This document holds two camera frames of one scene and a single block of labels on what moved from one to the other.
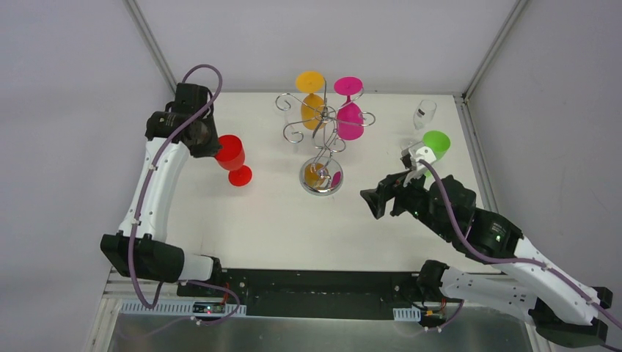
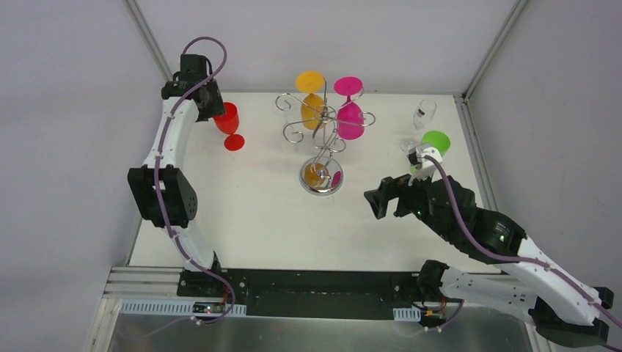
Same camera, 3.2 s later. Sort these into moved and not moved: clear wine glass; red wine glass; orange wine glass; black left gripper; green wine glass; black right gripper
Moved: red wine glass; black left gripper
Not moved: clear wine glass; black right gripper; orange wine glass; green wine glass
